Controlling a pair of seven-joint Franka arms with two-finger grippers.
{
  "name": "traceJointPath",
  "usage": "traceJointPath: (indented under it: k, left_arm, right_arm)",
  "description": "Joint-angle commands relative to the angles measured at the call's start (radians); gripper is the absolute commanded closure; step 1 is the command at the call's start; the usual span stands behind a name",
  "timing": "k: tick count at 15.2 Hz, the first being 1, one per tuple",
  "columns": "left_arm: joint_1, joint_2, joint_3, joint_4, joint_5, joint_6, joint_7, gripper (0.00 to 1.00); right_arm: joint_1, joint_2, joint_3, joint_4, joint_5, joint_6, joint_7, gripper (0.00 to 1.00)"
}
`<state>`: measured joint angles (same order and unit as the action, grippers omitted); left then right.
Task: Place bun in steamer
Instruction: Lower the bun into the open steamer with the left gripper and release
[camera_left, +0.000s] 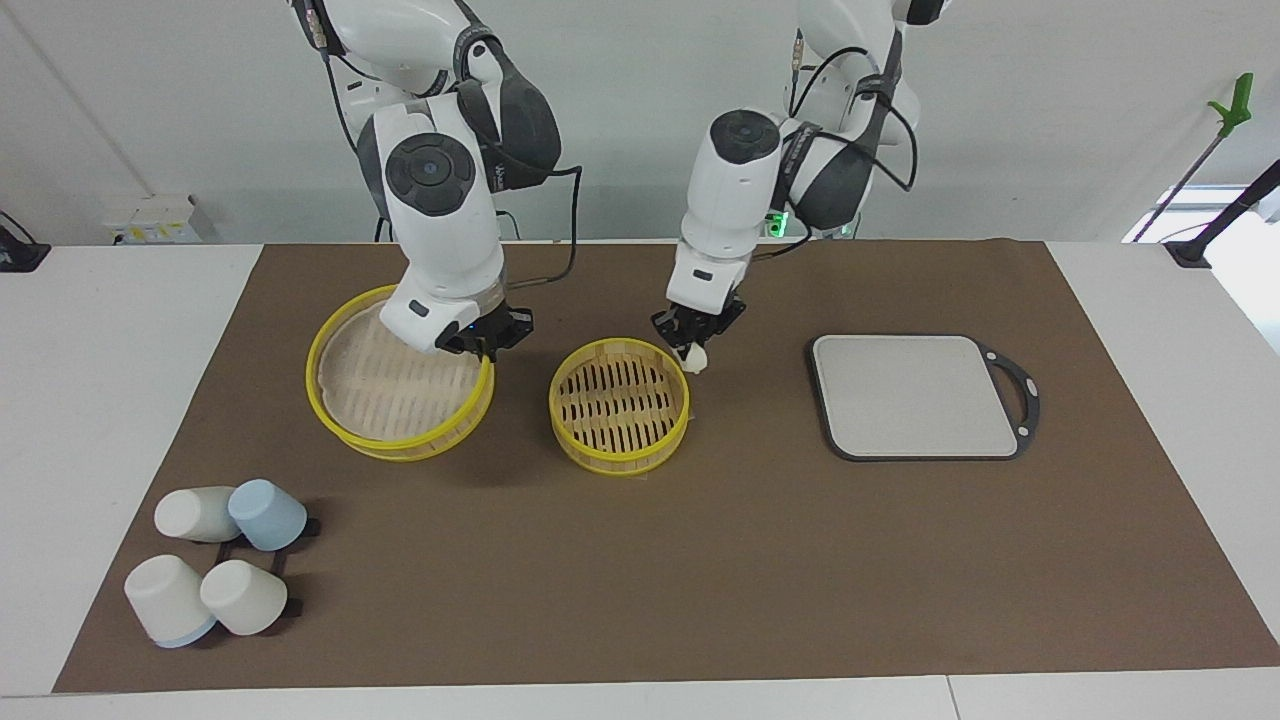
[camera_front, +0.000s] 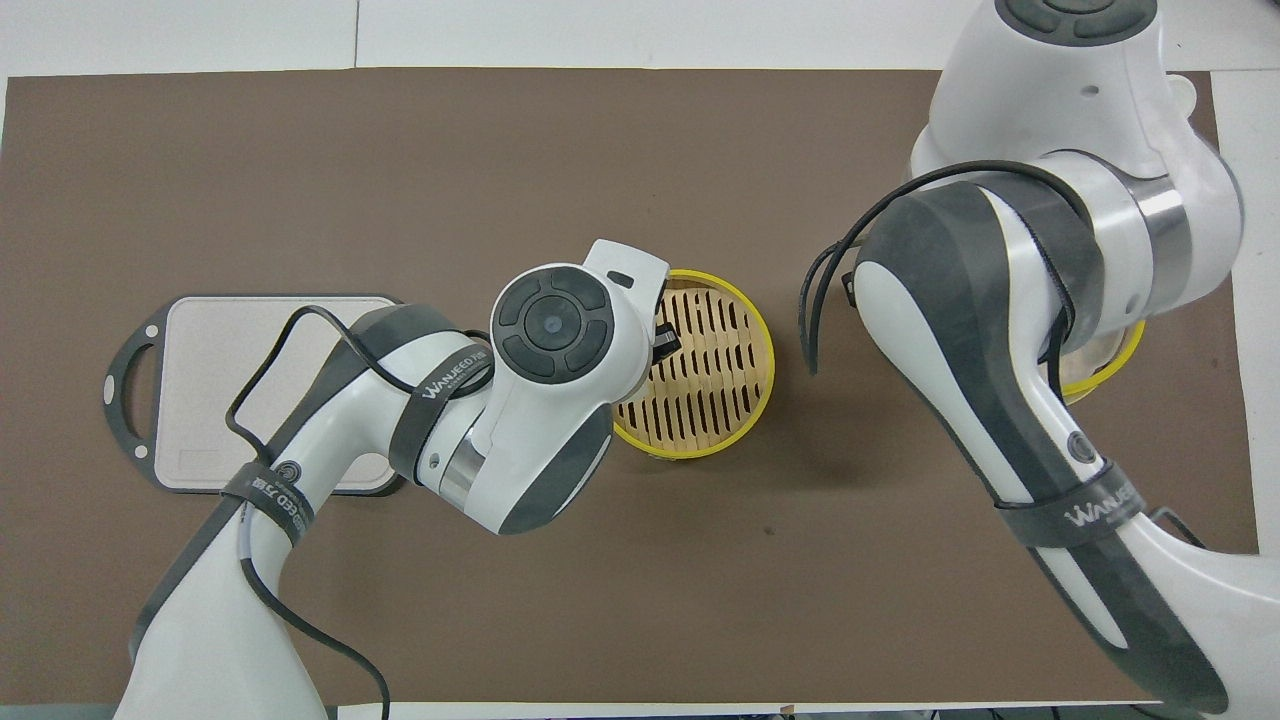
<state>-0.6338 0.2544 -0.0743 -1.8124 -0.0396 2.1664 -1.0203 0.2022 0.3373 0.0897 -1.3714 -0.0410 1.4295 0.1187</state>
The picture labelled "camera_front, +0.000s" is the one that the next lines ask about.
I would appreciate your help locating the brown table mat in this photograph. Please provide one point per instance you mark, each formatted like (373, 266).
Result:
(300, 180)

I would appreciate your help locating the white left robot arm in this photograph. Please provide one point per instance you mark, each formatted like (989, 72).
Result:
(540, 400)

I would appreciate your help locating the yellow steamer basket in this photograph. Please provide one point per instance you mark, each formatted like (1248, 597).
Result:
(715, 380)

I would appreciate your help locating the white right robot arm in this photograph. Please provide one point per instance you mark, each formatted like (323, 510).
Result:
(960, 320)

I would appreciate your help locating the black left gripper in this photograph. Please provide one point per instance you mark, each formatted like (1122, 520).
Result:
(667, 343)

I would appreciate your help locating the grey cutting board black rim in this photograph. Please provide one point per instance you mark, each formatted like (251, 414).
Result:
(230, 360)

